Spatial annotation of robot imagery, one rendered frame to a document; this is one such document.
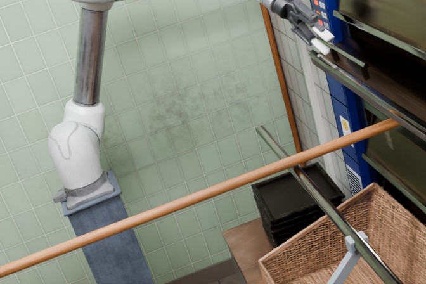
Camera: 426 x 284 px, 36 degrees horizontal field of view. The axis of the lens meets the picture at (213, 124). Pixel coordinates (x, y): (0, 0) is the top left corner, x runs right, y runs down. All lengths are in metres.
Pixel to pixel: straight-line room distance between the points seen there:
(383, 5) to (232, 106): 1.37
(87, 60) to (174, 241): 1.21
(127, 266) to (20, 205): 0.76
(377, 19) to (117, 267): 1.35
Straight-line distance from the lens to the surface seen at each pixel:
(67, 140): 2.35
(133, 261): 2.56
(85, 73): 2.46
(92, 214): 2.43
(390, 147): 2.17
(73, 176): 2.39
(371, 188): 2.32
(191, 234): 3.30
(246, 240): 2.66
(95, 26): 2.40
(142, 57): 2.91
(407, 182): 2.10
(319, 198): 1.70
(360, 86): 1.78
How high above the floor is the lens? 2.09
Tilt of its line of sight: 24 degrees down
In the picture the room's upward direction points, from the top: 17 degrees counter-clockwise
